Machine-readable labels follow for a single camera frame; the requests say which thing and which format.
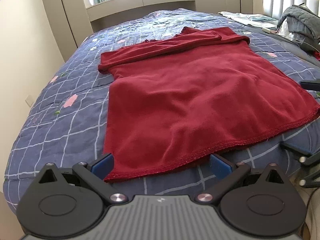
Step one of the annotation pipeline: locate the dark red long-sleeve sweater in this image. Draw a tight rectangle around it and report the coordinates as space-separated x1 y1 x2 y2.
98 27 319 182

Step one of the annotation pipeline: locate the blue plaid floral quilt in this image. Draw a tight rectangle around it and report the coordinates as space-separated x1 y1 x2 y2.
3 9 319 214

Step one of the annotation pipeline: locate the grey folded blanket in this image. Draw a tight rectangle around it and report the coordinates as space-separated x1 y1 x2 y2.
277 5 319 40

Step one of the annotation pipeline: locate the white power strip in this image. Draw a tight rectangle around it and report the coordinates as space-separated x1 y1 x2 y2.
262 28 276 34

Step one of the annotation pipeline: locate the light blue striped cloth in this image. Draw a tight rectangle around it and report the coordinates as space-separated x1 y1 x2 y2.
219 11 278 29

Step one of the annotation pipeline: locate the beige window bench cabinet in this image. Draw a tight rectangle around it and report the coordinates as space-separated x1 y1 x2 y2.
87 0 226 32

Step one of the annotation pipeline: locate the beige left wardrobe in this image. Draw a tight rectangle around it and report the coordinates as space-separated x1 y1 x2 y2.
42 0 93 61

